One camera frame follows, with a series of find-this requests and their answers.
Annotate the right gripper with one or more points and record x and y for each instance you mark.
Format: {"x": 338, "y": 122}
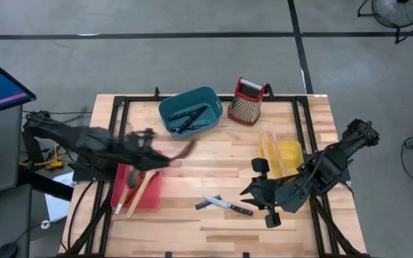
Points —
{"x": 272, "y": 195}

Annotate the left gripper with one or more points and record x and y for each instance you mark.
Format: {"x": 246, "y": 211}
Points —
{"x": 138, "y": 154}

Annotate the wooden fork spatula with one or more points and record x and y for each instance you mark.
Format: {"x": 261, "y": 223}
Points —
{"x": 140, "y": 195}

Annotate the dark wooden spoon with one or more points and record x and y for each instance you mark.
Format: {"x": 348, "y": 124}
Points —
{"x": 135, "y": 195}

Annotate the slotted wooden spatula with label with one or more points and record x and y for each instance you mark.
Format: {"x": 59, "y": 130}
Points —
{"x": 122, "y": 202}

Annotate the black paring knife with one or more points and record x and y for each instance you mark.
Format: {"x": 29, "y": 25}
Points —
{"x": 197, "y": 114}

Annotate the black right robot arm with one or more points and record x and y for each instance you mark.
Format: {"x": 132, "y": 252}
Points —
{"x": 321, "y": 168}

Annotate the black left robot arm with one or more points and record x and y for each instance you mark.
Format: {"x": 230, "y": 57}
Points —
{"x": 66, "y": 138}

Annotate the pink plastic tray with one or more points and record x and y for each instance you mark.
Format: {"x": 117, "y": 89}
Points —
{"x": 152, "y": 197}

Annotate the yellow plastic tray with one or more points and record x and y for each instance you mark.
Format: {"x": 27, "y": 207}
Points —
{"x": 292, "y": 154}

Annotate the teal plastic bin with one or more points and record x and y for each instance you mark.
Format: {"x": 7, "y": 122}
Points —
{"x": 178, "y": 98}

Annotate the white paper sheet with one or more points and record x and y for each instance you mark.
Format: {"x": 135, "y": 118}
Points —
{"x": 57, "y": 206}

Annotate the black stand leg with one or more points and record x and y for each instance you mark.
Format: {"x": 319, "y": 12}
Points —
{"x": 48, "y": 186}

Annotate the black computer mouse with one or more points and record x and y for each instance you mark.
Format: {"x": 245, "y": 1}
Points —
{"x": 5, "y": 251}

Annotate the black floor fan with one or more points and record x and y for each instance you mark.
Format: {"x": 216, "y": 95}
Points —
{"x": 400, "y": 10}

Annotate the black aluminium rig frame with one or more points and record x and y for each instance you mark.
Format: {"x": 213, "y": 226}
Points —
{"x": 138, "y": 97}

